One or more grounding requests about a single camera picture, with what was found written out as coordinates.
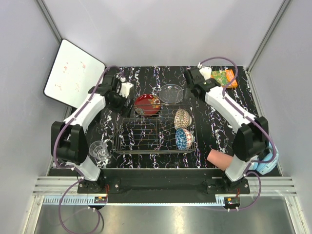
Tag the clear drinking glass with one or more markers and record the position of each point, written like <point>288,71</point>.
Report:
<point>99,150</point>

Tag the wire dish rack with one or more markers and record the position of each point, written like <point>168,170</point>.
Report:
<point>152,135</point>

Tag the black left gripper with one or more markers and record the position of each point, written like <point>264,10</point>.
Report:
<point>123,109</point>

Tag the red floral plate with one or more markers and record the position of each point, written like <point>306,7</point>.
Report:
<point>147,105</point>

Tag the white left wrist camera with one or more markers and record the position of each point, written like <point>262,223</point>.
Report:
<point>125,89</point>

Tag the aluminium cable rail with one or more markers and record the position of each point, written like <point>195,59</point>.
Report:
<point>135,200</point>

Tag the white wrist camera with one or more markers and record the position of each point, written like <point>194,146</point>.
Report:
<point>205,71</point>
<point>125,89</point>

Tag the pink plastic cup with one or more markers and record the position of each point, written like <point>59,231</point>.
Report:
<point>219,159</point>

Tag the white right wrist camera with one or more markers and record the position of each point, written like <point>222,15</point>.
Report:
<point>205,71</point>

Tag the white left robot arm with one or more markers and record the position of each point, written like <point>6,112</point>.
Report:
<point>69,146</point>

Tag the white board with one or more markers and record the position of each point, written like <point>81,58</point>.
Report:
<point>73,73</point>

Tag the clear glass plate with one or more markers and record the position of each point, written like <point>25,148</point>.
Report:
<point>171,94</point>

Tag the beige patterned bowl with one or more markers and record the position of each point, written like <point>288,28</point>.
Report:
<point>182,119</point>

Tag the blue patterned bowl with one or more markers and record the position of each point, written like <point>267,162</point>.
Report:
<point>184,139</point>

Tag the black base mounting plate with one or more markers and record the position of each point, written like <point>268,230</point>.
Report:
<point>196,183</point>

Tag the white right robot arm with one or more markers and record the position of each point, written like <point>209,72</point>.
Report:
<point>251,137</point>

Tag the orange green book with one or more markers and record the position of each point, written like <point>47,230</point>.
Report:
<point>223,77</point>

